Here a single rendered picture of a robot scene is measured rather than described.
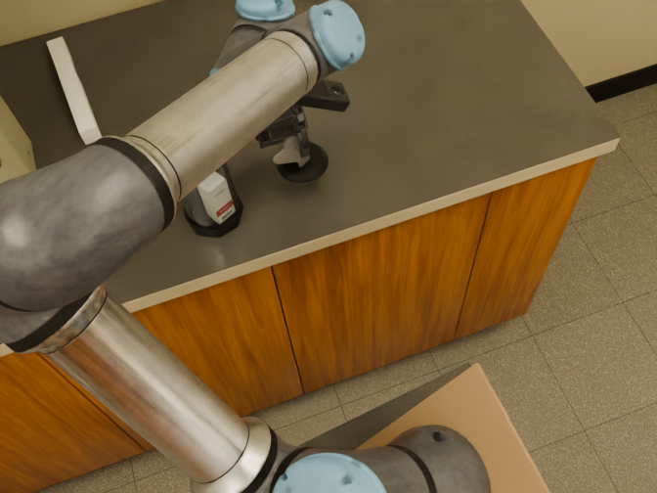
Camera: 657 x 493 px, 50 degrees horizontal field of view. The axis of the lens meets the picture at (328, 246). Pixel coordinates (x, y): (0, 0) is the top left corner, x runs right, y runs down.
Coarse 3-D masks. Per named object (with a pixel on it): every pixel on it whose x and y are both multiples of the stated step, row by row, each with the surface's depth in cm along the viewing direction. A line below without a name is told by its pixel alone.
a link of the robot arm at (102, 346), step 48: (0, 336) 65; (48, 336) 64; (96, 336) 68; (144, 336) 72; (96, 384) 70; (144, 384) 71; (192, 384) 75; (144, 432) 74; (192, 432) 75; (240, 432) 79; (192, 480) 82; (240, 480) 78
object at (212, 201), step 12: (228, 168) 115; (204, 180) 110; (216, 180) 112; (228, 180) 116; (192, 192) 112; (204, 192) 112; (216, 192) 114; (228, 192) 117; (192, 204) 116; (204, 204) 115; (216, 204) 116; (228, 204) 119; (192, 216) 120; (204, 216) 118; (216, 216) 119; (228, 216) 121
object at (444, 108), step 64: (192, 0) 155; (320, 0) 153; (384, 0) 152; (448, 0) 150; (512, 0) 149; (0, 64) 148; (128, 64) 146; (192, 64) 145; (384, 64) 142; (448, 64) 141; (512, 64) 140; (64, 128) 138; (128, 128) 137; (320, 128) 135; (384, 128) 134; (448, 128) 133; (512, 128) 132; (576, 128) 132; (256, 192) 128; (320, 192) 128; (384, 192) 127; (448, 192) 126; (192, 256) 122; (256, 256) 121
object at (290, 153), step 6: (288, 138) 114; (294, 138) 114; (288, 144) 115; (294, 144) 115; (282, 150) 116; (288, 150) 116; (294, 150) 116; (276, 156) 116; (282, 156) 116; (288, 156) 117; (294, 156) 117; (276, 162) 117; (282, 162) 117; (288, 162) 118; (300, 162) 119
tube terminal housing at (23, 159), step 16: (0, 96) 125; (0, 112) 122; (0, 128) 118; (16, 128) 129; (0, 144) 120; (16, 144) 125; (0, 160) 125; (16, 160) 125; (32, 160) 133; (0, 176) 127; (16, 176) 128
